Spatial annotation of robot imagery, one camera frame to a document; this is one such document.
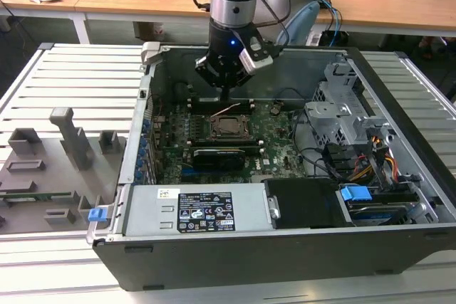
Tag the silver green CPU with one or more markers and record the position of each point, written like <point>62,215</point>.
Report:
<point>229,127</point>

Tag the black CPU socket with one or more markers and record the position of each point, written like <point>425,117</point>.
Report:
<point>233,137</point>

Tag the round coin battery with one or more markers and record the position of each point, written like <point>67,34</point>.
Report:
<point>275,109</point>

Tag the grey case latch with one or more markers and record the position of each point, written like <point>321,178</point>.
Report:
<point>149,53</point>

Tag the white printed bag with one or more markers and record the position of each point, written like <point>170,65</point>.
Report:
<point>156,30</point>

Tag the green motherboard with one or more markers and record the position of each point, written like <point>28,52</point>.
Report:
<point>281,140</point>

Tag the black graphics card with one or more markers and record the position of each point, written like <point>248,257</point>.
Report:
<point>217,159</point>

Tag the white power strip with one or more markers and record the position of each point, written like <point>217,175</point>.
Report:
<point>315,37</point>

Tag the silver drive cage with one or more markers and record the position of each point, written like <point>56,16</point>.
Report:
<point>326,113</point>

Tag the black plastic shroud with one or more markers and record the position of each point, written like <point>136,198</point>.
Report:
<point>303,204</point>

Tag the grey power supply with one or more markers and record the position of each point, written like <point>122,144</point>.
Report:
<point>146,211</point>

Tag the hard disk blue carrier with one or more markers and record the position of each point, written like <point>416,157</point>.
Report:
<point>354,195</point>

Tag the blue case latch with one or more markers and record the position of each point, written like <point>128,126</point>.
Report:
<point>97,215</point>

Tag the black grey PC case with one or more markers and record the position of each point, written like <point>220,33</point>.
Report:
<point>249,265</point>

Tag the grey parts rack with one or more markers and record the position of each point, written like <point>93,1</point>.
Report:
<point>53,176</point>

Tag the green RAM stick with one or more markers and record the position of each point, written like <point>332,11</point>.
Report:
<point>53,195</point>

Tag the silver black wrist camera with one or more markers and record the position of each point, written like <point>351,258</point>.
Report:
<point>254,60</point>

